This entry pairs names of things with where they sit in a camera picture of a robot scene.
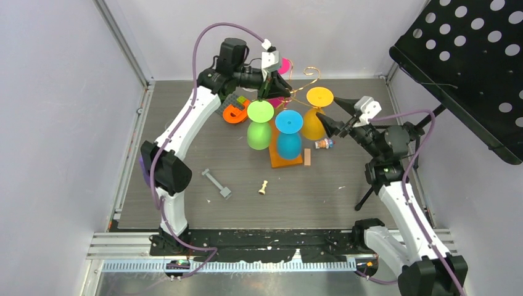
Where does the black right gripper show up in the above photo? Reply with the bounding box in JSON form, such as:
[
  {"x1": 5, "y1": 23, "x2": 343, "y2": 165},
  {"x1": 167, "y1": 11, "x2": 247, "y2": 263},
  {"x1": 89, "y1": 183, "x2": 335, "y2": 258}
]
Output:
[{"x1": 316, "y1": 97, "x2": 383, "y2": 161}]

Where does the pink plastic wine glass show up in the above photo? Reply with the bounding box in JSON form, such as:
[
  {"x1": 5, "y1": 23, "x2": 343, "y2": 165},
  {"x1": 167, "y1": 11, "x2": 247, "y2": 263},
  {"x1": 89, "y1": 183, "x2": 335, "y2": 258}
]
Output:
[{"x1": 267, "y1": 58, "x2": 294, "y2": 110}]

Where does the yellow plastic wine glass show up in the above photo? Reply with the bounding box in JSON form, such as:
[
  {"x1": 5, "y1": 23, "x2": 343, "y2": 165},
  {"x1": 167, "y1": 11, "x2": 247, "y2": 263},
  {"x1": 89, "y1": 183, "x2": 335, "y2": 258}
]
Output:
[{"x1": 301, "y1": 86, "x2": 334, "y2": 141}]

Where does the green plastic wine glass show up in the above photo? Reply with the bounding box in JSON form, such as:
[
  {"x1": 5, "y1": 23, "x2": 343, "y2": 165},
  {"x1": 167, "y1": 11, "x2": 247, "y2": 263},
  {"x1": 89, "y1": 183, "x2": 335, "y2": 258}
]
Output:
[{"x1": 247, "y1": 100, "x2": 274, "y2": 150}]

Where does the blue plastic wine glass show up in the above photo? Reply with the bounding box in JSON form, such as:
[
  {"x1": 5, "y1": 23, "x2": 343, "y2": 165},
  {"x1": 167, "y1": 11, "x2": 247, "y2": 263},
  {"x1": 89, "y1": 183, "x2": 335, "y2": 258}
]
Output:
[{"x1": 275, "y1": 110, "x2": 303, "y2": 160}]

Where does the gold rack with wooden base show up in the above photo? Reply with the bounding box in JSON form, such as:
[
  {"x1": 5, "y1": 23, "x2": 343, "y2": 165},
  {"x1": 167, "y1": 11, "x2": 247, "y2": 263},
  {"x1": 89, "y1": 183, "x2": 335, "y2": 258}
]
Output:
[{"x1": 267, "y1": 67, "x2": 322, "y2": 169}]

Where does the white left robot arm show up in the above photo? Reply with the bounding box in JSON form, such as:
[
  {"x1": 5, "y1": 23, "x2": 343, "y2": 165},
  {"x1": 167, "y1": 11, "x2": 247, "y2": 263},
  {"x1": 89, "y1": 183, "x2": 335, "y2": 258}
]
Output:
[{"x1": 140, "y1": 38, "x2": 291, "y2": 255}]

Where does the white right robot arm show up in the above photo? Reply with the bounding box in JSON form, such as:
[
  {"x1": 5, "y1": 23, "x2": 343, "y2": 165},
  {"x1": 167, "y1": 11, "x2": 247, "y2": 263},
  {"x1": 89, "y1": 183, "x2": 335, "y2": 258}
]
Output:
[{"x1": 317, "y1": 96, "x2": 468, "y2": 295}]

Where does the small colourful toy figure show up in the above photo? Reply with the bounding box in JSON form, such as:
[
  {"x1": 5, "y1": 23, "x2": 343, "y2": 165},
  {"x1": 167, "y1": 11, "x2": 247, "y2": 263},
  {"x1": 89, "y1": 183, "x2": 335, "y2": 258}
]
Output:
[{"x1": 315, "y1": 138, "x2": 336, "y2": 149}]

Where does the green lego brick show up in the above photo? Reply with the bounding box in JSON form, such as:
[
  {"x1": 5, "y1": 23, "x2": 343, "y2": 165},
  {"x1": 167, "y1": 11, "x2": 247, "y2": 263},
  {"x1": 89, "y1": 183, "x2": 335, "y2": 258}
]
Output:
[{"x1": 236, "y1": 96, "x2": 249, "y2": 105}]

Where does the grey lego plate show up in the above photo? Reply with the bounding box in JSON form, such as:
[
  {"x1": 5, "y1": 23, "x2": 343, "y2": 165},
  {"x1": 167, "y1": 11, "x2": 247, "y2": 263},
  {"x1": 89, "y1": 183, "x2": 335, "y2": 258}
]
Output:
[{"x1": 215, "y1": 93, "x2": 245, "y2": 115}]

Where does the small wooden block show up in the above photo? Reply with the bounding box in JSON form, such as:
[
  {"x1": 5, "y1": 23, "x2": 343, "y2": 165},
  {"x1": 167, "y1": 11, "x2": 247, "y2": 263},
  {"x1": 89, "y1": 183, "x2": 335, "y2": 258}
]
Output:
[{"x1": 303, "y1": 148, "x2": 311, "y2": 166}]

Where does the orange plastic U-shaped toy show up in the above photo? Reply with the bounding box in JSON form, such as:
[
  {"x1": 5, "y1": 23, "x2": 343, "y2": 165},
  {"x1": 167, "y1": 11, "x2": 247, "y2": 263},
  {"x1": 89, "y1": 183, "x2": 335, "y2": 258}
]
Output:
[{"x1": 222, "y1": 100, "x2": 250, "y2": 125}]

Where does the white chess piece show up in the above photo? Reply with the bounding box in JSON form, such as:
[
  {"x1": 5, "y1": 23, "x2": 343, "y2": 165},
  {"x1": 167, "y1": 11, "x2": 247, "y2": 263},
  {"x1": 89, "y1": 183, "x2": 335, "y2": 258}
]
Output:
[{"x1": 258, "y1": 180, "x2": 268, "y2": 195}]

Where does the grey metal T-shaped part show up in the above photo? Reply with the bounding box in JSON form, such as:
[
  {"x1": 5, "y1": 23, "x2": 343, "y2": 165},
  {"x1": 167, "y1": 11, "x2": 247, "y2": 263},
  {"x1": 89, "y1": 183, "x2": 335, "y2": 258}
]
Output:
[{"x1": 202, "y1": 168, "x2": 232, "y2": 200}]

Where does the black music stand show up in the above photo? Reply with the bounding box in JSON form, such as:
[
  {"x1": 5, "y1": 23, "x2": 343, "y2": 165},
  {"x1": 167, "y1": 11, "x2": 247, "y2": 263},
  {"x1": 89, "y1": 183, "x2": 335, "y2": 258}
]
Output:
[{"x1": 354, "y1": 0, "x2": 523, "y2": 212}]

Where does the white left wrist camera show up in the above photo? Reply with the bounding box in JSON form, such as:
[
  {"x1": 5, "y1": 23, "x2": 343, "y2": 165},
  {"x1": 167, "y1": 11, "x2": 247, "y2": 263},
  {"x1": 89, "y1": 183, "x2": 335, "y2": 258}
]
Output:
[{"x1": 261, "y1": 39, "x2": 282, "y2": 81}]

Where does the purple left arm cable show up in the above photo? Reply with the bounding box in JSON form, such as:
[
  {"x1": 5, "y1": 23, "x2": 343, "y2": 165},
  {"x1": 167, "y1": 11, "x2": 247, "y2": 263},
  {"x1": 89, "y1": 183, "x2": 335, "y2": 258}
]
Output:
[{"x1": 149, "y1": 22, "x2": 273, "y2": 274}]

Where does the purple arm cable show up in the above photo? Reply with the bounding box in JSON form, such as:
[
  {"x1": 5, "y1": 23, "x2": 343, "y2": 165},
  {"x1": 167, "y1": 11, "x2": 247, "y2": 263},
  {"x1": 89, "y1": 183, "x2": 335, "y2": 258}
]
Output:
[
  {"x1": 354, "y1": 109, "x2": 467, "y2": 296},
  {"x1": 149, "y1": 22, "x2": 273, "y2": 274}
]

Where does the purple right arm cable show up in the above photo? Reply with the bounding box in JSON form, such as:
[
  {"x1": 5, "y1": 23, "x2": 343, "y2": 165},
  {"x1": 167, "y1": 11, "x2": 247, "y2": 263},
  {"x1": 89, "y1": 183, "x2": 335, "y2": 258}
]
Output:
[{"x1": 354, "y1": 109, "x2": 467, "y2": 296}]

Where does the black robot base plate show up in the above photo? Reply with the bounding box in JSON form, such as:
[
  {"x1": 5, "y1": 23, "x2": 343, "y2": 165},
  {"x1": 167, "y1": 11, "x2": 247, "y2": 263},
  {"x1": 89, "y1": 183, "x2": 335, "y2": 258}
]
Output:
[{"x1": 149, "y1": 229, "x2": 377, "y2": 263}]

